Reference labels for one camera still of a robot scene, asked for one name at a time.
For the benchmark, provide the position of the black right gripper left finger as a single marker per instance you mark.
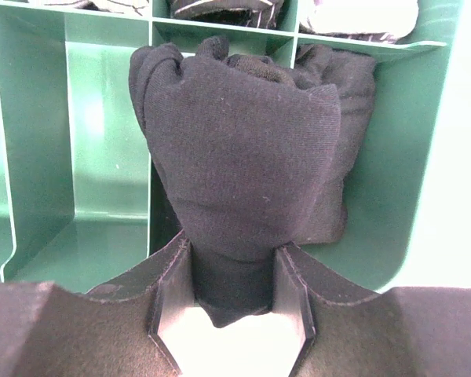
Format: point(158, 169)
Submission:
point(111, 330)

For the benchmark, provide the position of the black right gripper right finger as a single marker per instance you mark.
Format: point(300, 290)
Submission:
point(347, 330)

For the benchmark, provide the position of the black underwear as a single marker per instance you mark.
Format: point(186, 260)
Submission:
point(242, 149)
point(353, 75)

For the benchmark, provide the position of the black rolled underwear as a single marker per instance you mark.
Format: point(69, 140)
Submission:
point(353, 75)

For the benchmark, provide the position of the grey white striped rolled underwear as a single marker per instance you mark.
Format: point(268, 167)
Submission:
point(371, 21)

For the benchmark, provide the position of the green divided organizer box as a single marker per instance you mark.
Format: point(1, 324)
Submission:
point(77, 201)

